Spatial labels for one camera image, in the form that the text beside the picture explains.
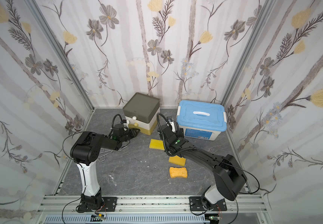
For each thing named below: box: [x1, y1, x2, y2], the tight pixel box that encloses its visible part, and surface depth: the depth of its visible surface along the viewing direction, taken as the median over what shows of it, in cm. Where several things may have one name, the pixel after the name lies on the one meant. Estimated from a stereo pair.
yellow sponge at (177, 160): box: [168, 155, 187, 167], surface depth 90 cm
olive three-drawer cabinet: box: [122, 92, 161, 136], surface depth 98 cm
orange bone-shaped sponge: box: [168, 166, 188, 179], surface depth 85 cm
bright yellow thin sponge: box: [148, 138, 165, 151], surface depth 100 cm
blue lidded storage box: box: [176, 99, 227, 141], surface depth 95 cm
